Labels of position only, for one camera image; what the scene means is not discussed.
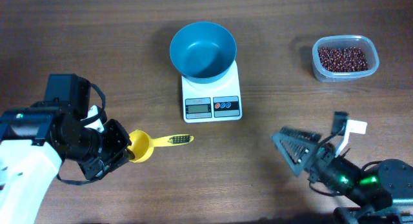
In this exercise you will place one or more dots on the yellow measuring scoop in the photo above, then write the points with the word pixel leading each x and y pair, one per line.
pixel 143 145

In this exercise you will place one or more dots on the blue plastic bowl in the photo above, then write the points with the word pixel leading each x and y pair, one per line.
pixel 203 52

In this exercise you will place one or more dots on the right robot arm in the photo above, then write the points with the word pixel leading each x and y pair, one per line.
pixel 382 190

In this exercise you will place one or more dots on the clear plastic container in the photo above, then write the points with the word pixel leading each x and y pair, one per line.
pixel 345 41

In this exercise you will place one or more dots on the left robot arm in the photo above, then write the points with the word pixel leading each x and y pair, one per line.
pixel 37 140

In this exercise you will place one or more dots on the red adzuki beans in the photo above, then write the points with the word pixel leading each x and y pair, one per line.
pixel 343 60

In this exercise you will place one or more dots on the white digital kitchen scale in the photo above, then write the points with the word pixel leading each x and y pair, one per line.
pixel 210 102

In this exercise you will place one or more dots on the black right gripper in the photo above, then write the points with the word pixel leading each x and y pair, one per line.
pixel 301 165

